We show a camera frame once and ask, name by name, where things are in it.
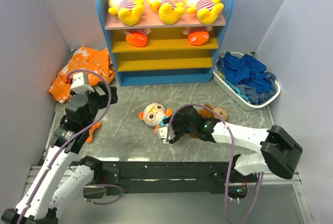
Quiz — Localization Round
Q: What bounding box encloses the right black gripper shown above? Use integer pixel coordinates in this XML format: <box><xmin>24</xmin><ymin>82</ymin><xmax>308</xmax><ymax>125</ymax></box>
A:
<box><xmin>163</xmin><ymin>112</ymin><xmax>196</xmax><ymax>144</ymax></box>

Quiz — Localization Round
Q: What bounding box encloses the plush purple dotted dress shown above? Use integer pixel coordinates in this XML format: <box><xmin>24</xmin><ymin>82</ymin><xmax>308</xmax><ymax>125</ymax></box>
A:
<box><xmin>86</xmin><ymin>121</ymin><xmax>101</xmax><ymax>143</ymax></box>

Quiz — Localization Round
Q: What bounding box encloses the white plush blue dotted dress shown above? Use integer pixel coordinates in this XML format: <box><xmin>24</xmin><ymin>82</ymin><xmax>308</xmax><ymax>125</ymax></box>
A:
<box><xmin>138</xmin><ymin>102</ymin><xmax>173</xmax><ymax>134</ymax></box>

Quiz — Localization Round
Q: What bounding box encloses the brown monkey plush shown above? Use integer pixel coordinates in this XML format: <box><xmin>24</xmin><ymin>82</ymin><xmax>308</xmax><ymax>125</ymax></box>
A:
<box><xmin>189</xmin><ymin>103</ymin><xmax>228</xmax><ymax>142</ymax></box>

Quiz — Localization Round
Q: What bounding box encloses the boy doll striped shirt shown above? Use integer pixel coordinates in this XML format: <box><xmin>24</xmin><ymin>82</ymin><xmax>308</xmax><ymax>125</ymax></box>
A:
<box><xmin>182</xmin><ymin>26</ymin><xmax>213</xmax><ymax>46</ymax></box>

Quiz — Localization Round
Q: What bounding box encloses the yellow frog plush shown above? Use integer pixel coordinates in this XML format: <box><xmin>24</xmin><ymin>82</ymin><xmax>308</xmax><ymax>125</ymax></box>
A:
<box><xmin>108</xmin><ymin>0</ymin><xmax>144</xmax><ymax>26</ymax></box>
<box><xmin>147</xmin><ymin>0</ymin><xmax>185</xmax><ymax>25</ymax></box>
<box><xmin>184</xmin><ymin>0</ymin><xmax>224</xmax><ymax>25</ymax></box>

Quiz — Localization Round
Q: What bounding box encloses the yellow frog plush front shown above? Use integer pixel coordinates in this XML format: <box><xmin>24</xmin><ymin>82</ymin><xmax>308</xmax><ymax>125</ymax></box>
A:
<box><xmin>184</xmin><ymin>0</ymin><xmax>224</xmax><ymax>25</ymax></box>

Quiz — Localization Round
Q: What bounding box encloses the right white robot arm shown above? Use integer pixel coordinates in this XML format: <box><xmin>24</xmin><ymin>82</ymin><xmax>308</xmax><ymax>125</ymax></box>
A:
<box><xmin>163</xmin><ymin>104</ymin><xmax>303</xmax><ymax>182</ymax></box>

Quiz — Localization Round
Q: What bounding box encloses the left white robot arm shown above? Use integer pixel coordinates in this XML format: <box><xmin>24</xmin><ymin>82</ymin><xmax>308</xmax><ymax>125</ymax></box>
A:
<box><xmin>1</xmin><ymin>82</ymin><xmax>118</xmax><ymax>223</ymax></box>

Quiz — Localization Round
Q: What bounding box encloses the blue pink yellow toy shelf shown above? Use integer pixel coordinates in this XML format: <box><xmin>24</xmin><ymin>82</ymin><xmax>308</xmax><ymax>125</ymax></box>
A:
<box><xmin>95</xmin><ymin>0</ymin><xmax>234</xmax><ymax>86</ymax></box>

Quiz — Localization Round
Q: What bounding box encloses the orange white tie-dye cloth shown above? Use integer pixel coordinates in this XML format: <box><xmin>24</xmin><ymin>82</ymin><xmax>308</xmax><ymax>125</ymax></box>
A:
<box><xmin>48</xmin><ymin>46</ymin><xmax>117</xmax><ymax>104</ymax></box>

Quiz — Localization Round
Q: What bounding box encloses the white plastic laundry basket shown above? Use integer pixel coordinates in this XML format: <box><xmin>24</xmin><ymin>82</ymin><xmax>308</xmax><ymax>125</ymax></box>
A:
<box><xmin>212</xmin><ymin>51</ymin><xmax>281</xmax><ymax>111</ymax></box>

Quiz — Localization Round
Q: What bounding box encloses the blue clothes pile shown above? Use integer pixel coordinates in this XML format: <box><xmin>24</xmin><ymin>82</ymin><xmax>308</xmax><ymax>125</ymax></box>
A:
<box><xmin>216</xmin><ymin>51</ymin><xmax>277</xmax><ymax>106</ymax></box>

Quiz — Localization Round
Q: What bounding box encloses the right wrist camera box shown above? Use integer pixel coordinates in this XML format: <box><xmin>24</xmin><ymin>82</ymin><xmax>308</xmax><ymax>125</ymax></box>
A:
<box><xmin>157</xmin><ymin>126</ymin><xmax>174</xmax><ymax>143</ymax></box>

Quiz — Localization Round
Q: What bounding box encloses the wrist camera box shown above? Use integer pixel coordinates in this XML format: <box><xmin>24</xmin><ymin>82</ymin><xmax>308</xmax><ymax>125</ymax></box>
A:
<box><xmin>157</xmin><ymin>126</ymin><xmax>174</xmax><ymax>143</ymax></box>
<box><xmin>70</xmin><ymin>72</ymin><xmax>94</xmax><ymax>94</ymax></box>

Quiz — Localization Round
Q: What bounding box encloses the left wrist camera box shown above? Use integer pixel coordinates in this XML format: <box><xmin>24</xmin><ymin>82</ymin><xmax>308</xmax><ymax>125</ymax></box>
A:
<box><xmin>70</xmin><ymin>72</ymin><xmax>94</xmax><ymax>94</ymax></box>

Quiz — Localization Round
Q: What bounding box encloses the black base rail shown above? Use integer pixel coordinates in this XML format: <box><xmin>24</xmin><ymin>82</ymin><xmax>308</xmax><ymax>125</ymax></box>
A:
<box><xmin>62</xmin><ymin>160</ymin><xmax>261</xmax><ymax>196</ymax></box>

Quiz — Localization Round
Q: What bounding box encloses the aluminium frame rail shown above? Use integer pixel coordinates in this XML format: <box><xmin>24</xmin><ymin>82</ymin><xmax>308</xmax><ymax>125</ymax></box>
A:
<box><xmin>24</xmin><ymin>165</ymin><xmax>314</xmax><ymax>223</ymax></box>

